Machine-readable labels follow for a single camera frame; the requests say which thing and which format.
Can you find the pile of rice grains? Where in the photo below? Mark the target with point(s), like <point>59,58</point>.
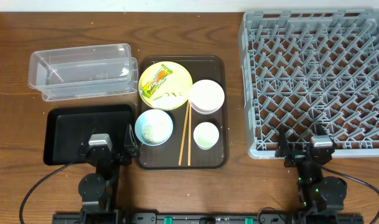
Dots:
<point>156,133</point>

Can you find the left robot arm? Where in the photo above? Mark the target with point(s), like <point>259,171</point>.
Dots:
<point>98,190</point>

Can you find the pink white bowl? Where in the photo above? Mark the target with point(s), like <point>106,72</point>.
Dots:
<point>206,96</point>

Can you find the light blue bowl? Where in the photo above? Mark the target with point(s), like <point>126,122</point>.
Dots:
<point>151,116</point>

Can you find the black waste tray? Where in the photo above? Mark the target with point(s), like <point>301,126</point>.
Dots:
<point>69,130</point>

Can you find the yellow plate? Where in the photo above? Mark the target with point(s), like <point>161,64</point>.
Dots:
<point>180,82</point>

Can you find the clear plastic bin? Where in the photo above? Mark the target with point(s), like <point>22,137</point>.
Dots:
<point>83,72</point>

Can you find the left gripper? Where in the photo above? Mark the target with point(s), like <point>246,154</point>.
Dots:
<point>131,151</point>

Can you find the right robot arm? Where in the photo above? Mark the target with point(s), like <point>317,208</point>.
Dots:
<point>322,196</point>

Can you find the grey dishwasher rack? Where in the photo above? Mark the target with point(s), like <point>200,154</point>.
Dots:
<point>304,69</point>

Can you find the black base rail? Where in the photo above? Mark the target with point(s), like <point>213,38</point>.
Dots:
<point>153,218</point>

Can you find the small green white cup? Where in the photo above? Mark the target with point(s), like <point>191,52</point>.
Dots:
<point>206,135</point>

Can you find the green orange snack wrapper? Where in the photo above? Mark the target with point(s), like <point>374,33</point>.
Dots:
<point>156,81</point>

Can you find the dark brown serving tray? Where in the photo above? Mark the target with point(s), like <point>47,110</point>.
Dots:
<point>169,155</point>

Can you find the white tissue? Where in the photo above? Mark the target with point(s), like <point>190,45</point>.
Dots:
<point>167,101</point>

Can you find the left wooden chopstick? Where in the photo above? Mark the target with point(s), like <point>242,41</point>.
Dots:
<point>183,134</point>

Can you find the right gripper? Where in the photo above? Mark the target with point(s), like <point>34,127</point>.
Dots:
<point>300,156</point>

